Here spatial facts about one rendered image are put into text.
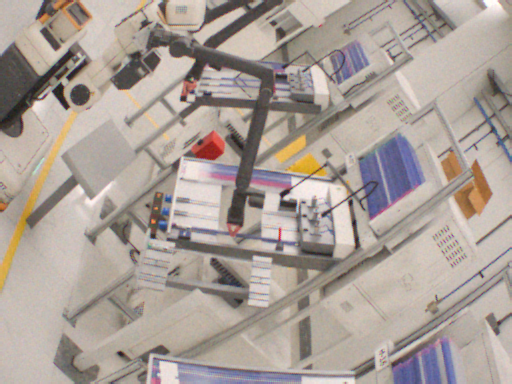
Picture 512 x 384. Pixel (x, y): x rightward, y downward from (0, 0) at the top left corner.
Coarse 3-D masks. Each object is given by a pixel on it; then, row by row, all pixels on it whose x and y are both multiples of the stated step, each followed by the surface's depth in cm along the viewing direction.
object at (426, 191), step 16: (400, 128) 353; (448, 128) 332; (416, 144) 358; (176, 160) 381; (352, 160) 369; (464, 160) 303; (416, 192) 302; (432, 192) 301; (400, 208) 305; (416, 208) 305; (144, 224) 394; (384, 224) 309; (416, 224) 309; (400, 240) 313; (224, 272) 360; (112, 304) 328
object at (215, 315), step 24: (192, 264) 360; (240, 264) 387; (144, 288) 376; (168, 288) 358; (144, 312) 356; (192, 312) 334; (216, 312) 334; (240, 312) 354; (288, 312) 400; (168, 336) 342; (192, 336) 341; (240, 336) 340; (288, 336) 382; (216, 360) 349; (240, 360) 348; (264, 360) 348; (288, 360) 364
